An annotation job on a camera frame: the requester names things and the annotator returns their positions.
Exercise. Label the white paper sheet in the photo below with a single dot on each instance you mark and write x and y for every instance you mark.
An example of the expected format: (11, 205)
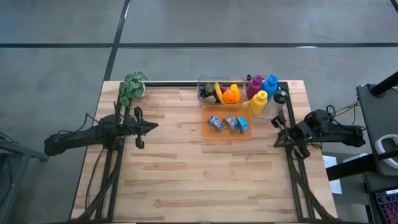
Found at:
(335, 186)

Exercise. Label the black side desk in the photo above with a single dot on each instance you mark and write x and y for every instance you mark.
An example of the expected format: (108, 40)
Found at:
(379, 112)

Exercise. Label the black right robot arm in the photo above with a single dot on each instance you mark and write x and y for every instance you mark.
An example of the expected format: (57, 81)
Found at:
(339, 135)

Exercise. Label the orange toy bread loaf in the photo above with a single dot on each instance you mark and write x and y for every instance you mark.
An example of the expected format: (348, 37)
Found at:
(236, 91)

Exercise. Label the brown toy kiwi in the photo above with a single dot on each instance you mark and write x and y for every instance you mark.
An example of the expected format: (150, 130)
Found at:
(210, 99)

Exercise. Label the clear plastic bin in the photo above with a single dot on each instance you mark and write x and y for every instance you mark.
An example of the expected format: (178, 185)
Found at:
(281, 112)
(202, 79)

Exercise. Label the dark blue toy grape bunch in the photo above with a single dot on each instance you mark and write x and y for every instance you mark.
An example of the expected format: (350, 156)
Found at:
(203, 92)

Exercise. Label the yellow mustard bottle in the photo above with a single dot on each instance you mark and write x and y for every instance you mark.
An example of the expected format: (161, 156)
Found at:
(258, 104)

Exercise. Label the teal label tuna can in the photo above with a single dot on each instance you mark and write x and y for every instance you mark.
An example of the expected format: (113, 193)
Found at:
(243, 125)

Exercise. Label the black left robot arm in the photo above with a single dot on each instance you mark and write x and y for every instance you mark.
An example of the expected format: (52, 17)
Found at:
(81, 137)

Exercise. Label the orange translucent plastic bin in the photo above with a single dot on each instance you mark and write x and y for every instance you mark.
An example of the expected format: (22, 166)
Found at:
(214, 137)

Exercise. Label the clear bottle with black cap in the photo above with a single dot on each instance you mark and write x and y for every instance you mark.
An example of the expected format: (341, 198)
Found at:
(280, 96)

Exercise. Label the black aluminium rig frame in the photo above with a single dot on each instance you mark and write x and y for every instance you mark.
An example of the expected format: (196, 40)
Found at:
(171, 83)

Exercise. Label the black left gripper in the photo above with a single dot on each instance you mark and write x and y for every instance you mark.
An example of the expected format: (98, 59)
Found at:
(133, 126)

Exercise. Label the green plant in white pot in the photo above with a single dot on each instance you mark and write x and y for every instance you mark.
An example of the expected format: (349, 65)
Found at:
(133, 87)

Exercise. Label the orange round toy fruit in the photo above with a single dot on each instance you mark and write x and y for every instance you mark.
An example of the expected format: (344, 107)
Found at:
(229, 97)

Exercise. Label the yellow toy banana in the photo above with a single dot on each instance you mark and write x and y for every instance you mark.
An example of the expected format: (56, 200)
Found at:
(218, 91)

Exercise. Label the black metal stand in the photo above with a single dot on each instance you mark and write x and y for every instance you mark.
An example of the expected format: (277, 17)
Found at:
(18, 149)

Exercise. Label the white and grey headset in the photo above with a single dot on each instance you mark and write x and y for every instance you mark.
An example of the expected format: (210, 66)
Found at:
(381, 146)

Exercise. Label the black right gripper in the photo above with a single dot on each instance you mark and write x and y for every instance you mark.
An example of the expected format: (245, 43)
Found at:
(300, 133)

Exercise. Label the blue plastic bottle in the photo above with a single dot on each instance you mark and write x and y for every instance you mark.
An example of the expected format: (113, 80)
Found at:
(271, 85)

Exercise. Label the red and blue label can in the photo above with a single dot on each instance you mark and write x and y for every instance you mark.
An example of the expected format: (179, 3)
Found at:
(230, 124)

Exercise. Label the magenta plastic bottle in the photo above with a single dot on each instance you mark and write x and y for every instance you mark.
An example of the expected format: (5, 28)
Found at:
(255, 87)

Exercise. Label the keyboard with colourful keys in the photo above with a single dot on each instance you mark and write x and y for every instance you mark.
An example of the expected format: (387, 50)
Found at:
(388, 207)

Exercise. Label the silver can blue white label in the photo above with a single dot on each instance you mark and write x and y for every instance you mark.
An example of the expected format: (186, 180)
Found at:
(215, 123)

